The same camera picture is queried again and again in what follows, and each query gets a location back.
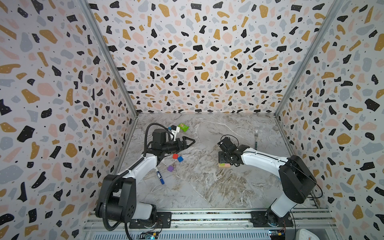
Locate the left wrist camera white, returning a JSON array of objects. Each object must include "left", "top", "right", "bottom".
[{"left": 168, "top": 125, "right": 180, "bottom": 141}]

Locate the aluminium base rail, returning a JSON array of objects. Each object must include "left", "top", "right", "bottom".
[{"left": 81, "top": 209, "right": 342, "bottom": 240}]

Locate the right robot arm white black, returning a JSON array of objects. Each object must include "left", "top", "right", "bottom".
[{"left": 218, "top": 136, "right": 317, "bottom": 227}]

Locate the black corrugated cable hose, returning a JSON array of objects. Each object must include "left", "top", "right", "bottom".
[{"left": 101, "top": 122, "right": 169, "bottom": 240}]

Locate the blue marker pen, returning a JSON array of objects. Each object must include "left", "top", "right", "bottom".
[{"left": 155, "top": 168, "right": 165, "bottom": 185}]

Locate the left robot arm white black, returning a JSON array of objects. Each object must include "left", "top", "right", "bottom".
[{"left": 95, "top": 128, "right": 196, "bottom": 231}]

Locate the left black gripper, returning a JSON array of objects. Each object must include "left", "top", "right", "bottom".
[{"left": 161, "top": 137, "right": 194, "bottom": 155}]

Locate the green snack packet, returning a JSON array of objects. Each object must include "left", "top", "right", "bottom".
[{"left": 178, "top": 123, "right": 189, "bottom": 133}]

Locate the white object bottom right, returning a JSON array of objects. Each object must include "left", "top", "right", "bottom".
[{"left": 295, "top": 229, "right": 320, "bottom": 240}]

